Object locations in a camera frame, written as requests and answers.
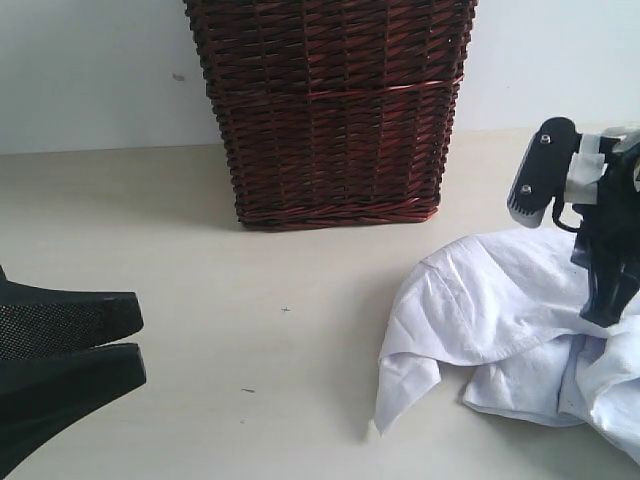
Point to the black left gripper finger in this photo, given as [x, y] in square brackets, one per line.
[44, 322]
[42, 397]

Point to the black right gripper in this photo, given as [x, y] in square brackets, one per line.
[609, 235]

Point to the white t-shirt with red logo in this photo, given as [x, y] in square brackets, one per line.
[507, 305]

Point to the dark brown wicker basket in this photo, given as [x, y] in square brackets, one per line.
[333, 113]

